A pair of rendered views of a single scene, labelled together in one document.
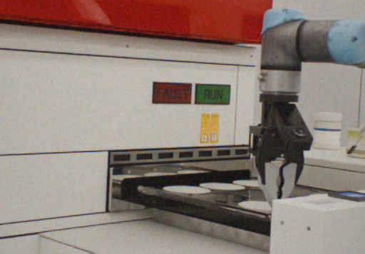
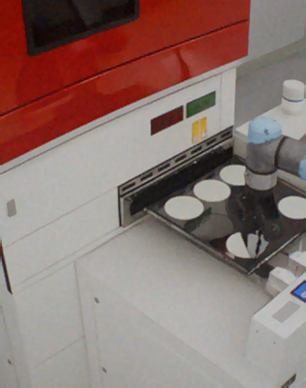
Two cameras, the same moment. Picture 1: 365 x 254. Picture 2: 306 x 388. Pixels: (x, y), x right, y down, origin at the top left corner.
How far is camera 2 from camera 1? 0.84 m
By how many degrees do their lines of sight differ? 32
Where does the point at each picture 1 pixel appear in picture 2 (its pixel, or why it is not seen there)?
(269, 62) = (253, 168)
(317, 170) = not seen: hidden behind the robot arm
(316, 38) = (290, 164)
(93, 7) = (97, 105)
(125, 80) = (127, 130)
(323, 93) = not seen: outside the picture
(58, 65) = (72, 148)
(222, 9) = (207, 50)
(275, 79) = (258, 181)
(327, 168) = not seen: hidden behind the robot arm
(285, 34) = (266, 152)
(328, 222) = (288, 341)
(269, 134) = (251, 218)
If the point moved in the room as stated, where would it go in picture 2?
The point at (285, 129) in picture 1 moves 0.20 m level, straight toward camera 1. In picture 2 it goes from (264, 226) to (262, 288)
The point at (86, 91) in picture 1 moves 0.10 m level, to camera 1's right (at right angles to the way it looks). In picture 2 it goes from (96, 155) to (137, 154)
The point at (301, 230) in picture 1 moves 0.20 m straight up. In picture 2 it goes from (269, 341) to (281, 271)
